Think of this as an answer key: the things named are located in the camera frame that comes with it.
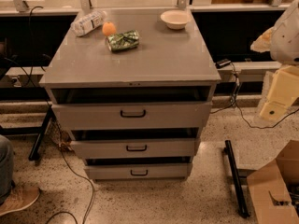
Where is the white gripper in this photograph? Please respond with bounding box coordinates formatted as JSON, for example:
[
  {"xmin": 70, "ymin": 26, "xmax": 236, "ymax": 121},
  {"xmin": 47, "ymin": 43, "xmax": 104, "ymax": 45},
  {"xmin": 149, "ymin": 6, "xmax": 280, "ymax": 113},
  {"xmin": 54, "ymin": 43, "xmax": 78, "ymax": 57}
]
[{"xmin": 259, "ymin": 65, "xmax": 299, "ymax": 121}]

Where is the grey bottom drawer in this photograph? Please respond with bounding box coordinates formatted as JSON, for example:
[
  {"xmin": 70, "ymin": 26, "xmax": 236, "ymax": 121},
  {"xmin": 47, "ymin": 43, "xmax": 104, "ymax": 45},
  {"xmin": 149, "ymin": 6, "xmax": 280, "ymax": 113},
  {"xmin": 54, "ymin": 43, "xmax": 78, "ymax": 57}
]
[{"xmin": 85, "ymin": 163, "xmax": 192, "ymax": 181}]

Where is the grey drawer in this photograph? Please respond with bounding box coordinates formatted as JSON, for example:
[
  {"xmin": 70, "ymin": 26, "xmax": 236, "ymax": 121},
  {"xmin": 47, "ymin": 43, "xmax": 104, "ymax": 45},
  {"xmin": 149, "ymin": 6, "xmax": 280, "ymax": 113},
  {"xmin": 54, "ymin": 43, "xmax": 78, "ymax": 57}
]
[
  {"xmin": 52, "ymin": 102, "xmax": 211, "ymax": 130},
  {"xmin": 85, "ymin": 163, "xmax": 192, "ymax": 181},
  {"xmin": 71, "ymin": 138, "xmax": 199, "ymax": 159}
]

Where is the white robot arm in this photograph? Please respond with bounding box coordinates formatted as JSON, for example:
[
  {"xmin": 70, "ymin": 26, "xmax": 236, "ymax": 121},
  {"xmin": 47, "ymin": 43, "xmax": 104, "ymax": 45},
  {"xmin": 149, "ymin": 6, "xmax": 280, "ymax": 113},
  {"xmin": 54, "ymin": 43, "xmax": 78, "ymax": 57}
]
[{"xmin": 250, "ymin": 0, "xmax": 299, "ymax": 121}]

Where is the grey top drawer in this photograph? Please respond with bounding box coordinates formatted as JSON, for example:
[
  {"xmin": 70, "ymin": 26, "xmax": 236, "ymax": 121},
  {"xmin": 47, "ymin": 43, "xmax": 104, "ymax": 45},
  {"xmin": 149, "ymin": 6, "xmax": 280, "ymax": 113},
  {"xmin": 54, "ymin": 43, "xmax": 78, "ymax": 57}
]
[{"xmin": 52, "ymin": 102, "xmax": 211, "ymax": 130}]

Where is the grey drawer cabinet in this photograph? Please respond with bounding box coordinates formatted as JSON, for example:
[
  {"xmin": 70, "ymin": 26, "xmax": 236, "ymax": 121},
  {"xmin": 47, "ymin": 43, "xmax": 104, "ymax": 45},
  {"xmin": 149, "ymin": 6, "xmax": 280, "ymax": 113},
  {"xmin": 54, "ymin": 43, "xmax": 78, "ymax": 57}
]
[{"xmin": 40, "ymin": 8, "xmax": 221, "ymax": 167}]

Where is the grey middle drawer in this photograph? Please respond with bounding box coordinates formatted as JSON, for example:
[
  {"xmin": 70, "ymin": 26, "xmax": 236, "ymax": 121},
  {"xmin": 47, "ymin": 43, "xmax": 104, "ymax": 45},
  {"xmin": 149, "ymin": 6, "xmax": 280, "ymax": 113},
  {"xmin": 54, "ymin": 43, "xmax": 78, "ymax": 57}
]
[{"xmin": 71, "ymin": 138, "xmax": 199, "ymax": 159}]

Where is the small black power adapter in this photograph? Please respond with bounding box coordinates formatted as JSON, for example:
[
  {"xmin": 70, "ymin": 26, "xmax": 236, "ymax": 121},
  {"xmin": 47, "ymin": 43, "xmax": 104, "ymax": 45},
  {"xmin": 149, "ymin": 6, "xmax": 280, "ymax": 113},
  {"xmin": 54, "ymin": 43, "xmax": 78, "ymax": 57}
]
[{"xmin": 215, "ymin": 59, "xmax": 231, "ymax": 69}]

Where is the brown cardboard box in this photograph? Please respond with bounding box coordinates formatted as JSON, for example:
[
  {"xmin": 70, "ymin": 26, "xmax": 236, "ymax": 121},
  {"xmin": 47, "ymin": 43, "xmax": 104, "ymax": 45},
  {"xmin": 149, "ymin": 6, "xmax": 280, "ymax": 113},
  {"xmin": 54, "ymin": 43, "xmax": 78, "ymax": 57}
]
[{"xmin": 247, "ymin": 140, "xmax": 299, "ymax": 224}]

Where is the black metal floor bar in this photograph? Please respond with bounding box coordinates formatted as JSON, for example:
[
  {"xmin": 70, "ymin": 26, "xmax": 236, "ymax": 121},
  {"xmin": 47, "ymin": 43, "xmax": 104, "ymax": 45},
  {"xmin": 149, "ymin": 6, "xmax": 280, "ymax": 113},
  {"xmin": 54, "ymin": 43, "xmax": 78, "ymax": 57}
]
[{"xmin": 224, "ymin": 140, "xmax": 250, "ymax": 218}]

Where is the white paper bowl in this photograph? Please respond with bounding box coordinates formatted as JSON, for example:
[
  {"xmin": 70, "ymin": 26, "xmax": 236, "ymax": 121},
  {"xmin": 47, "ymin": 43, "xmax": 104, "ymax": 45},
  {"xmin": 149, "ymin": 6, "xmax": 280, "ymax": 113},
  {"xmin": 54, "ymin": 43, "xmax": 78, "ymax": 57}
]
[{"xmin": 160, "ymin": 10, "xmax": 191, "ymax": 30}]

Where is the green crushed can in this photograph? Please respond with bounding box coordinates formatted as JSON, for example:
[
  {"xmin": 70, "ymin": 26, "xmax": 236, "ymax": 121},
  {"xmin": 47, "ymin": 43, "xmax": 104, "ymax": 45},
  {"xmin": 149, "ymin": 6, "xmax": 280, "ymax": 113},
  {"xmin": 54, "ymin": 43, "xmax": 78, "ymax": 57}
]
[{"xmin": 107, "ymin": 30, "xmax": 139, "ymax": 52}]

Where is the orange fruit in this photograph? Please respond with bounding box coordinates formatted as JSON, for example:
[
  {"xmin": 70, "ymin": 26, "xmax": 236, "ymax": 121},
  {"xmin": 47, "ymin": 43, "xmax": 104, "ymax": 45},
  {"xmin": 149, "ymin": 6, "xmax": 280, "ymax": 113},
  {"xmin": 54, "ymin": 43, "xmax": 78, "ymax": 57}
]
[{"xmin": 102, "ymin": 21, "xmax": 117, "ymax": 36}]

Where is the clear plastic water bottle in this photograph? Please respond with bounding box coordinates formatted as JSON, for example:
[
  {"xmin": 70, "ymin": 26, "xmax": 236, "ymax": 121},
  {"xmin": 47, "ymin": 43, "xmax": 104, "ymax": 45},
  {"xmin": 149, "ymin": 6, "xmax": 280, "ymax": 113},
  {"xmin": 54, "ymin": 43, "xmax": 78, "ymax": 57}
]
[{"xmin": 70, "ymin": 10, "xmax": 107, "ymax": 36}]

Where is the black table leg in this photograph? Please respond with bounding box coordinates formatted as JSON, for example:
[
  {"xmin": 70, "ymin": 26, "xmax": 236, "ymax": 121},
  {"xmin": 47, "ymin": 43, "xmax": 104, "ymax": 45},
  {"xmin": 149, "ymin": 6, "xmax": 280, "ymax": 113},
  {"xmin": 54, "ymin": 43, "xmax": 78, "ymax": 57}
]
[{"xmin": 28, "ymin": 107, "xmax": 52, "ymax": 161}]

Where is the black floor cable right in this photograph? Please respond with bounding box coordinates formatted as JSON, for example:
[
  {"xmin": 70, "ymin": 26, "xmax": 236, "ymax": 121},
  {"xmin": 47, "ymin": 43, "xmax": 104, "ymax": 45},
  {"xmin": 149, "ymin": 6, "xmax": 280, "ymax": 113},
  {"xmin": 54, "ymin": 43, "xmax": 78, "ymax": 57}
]
[{"xmin": 210, "ymin": 63, "xmax": 299, "ymax": 131}]

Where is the black floor cable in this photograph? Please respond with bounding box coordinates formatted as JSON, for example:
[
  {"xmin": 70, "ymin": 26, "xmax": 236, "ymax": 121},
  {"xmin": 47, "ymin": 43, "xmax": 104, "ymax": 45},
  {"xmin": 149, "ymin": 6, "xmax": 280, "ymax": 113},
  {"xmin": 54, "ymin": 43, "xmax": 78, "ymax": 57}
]
[
  {"xmin": 210, "ymin": 63, "xmax": 299, "ymax": 131},
  {"xmin": 45, "ymin": 109, "xmax": 96, "ymax": 224}
]

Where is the black floor cable left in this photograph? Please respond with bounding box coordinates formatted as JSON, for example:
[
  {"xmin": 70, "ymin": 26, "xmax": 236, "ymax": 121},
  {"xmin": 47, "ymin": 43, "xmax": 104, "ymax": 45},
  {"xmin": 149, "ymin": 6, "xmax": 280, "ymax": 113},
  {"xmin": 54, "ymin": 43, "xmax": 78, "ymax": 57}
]
[{"xmin": 45, "ymin": 109, "xmax": 96, "ymax": 224}]

